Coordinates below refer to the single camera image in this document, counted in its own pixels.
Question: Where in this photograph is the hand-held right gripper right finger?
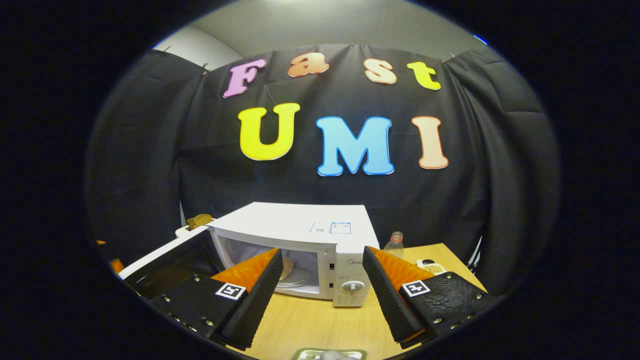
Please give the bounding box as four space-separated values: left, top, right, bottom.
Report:
362 245 496 350

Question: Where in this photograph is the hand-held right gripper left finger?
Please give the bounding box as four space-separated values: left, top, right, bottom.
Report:
150 247 284 351

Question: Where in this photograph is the white microwave oven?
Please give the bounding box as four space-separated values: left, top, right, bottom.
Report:
118 201 380 308

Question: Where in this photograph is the white sectioned tray with grains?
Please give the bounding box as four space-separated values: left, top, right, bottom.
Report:
416 258 448 276

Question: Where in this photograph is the clear plastic bottle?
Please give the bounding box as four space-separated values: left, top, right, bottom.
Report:
383 231 405 259

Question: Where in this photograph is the small square plate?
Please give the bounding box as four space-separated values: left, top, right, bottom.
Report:
291 348 368 360

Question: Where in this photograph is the white toaster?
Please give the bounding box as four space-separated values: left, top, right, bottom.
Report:
175 222 211 239

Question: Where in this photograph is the brown bread slice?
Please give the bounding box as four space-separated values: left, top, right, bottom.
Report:
186 213 214 231

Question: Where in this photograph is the black backdrop cloth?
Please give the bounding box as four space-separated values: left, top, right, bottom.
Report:
85 42 561 301

